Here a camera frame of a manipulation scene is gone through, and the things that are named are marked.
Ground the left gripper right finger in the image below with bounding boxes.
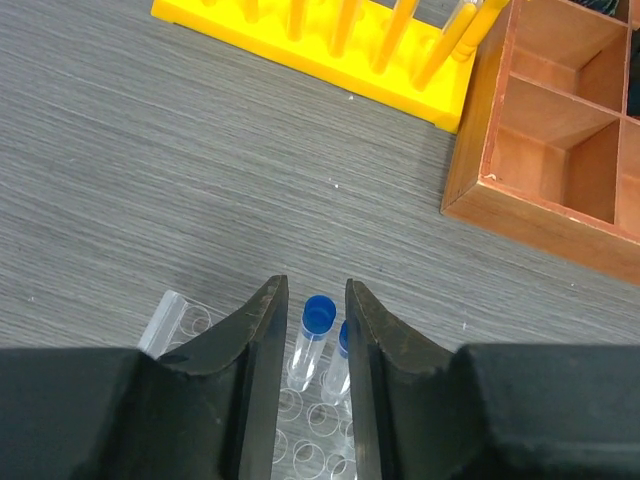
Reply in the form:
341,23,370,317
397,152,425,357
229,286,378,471
345,279,452,479

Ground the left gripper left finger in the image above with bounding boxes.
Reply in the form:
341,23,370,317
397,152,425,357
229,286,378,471
159,275,289,479

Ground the clear well plate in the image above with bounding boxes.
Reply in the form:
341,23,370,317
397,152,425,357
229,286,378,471
138,290,358,479

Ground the clear test tube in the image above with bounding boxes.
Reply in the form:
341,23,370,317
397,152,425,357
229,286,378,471
442,0,484,44

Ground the wooden compartment tray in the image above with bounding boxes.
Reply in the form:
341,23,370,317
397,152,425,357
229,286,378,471
441,1,639,284

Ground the yellow test tube rack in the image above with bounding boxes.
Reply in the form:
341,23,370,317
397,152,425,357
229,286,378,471
151,0,507,133

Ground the blue capped test tube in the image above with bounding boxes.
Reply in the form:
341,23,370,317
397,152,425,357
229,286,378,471
321,320,350,406
287,295,337,392

